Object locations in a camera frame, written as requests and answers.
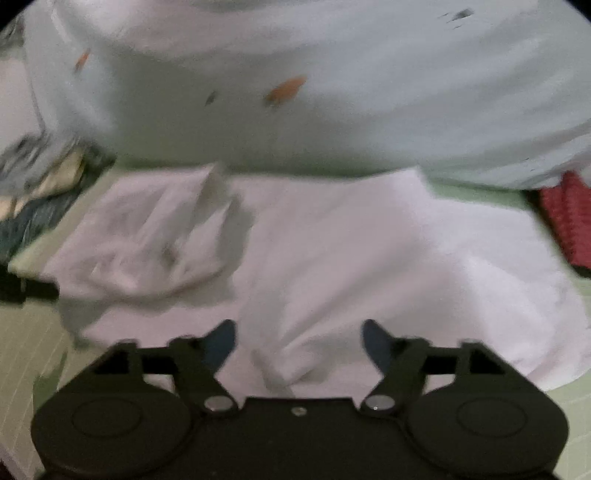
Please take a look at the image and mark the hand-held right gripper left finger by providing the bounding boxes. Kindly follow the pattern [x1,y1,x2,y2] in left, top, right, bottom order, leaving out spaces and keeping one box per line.
[91,319,242,416]

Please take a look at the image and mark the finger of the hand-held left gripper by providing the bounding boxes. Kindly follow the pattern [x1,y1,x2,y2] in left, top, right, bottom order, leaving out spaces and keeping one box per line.
[0,262,62,305]

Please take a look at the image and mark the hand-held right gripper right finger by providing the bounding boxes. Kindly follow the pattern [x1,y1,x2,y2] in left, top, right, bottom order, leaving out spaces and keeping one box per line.
[360,318,505,416]

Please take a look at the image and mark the white pants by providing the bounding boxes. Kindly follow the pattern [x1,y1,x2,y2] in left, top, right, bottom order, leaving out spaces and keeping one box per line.
[44,161,583,393]

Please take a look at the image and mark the blue plaid shirt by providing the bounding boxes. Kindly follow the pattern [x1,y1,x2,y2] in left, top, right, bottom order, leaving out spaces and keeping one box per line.
[0,182,100,266]

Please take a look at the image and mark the cream garment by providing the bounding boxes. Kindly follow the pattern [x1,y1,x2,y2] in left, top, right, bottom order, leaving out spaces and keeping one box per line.
[0,152,90,206]

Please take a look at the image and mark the grey-green garment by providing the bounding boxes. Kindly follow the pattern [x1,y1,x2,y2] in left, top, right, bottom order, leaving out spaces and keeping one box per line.
[0,131,81,191]

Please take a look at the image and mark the red knitted cloth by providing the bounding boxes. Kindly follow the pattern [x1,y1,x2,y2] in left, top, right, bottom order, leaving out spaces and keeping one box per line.
[538,170,591,278]

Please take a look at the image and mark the pale blue printed quilt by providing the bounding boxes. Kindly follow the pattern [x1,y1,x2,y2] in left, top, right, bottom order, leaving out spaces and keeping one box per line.
[18,0,591,191]

